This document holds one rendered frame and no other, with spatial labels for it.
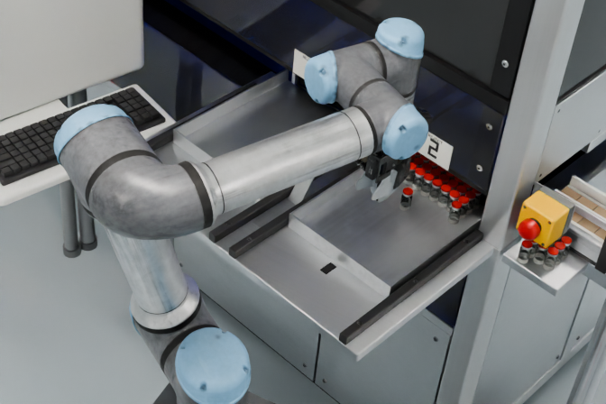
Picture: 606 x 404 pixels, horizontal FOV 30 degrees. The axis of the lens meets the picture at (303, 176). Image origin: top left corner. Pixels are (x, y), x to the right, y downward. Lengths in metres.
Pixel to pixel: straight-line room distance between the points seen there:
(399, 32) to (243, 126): 0.76
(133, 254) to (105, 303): 1.55
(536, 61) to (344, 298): 0.55
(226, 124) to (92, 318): 0.97
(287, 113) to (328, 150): 0.91
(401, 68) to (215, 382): 0.56
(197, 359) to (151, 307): 0.11
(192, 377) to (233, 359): 0.07
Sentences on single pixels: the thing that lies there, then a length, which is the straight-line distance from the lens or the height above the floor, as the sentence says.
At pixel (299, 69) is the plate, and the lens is 2.40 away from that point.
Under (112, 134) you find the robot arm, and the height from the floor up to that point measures 1.42.
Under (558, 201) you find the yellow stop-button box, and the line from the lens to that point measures 2.15.
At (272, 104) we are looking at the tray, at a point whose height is 0.88.
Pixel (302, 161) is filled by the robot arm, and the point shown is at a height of 1.40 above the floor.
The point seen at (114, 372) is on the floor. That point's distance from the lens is 3.10.
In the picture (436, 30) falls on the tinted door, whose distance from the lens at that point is 2.10.
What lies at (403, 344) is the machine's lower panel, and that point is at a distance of 2.60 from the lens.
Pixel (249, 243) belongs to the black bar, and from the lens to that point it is 2.15.
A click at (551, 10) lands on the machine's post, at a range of 1.92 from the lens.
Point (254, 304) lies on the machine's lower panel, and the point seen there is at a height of 0.20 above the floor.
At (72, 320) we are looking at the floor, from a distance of 3.22.
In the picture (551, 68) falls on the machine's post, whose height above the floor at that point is 1.32.
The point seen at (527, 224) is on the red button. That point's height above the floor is 1.01.
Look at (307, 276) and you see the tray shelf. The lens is 2.12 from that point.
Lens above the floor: 2.41
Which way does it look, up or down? 41 degrees down
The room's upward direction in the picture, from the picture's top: 6 degrees clockwise
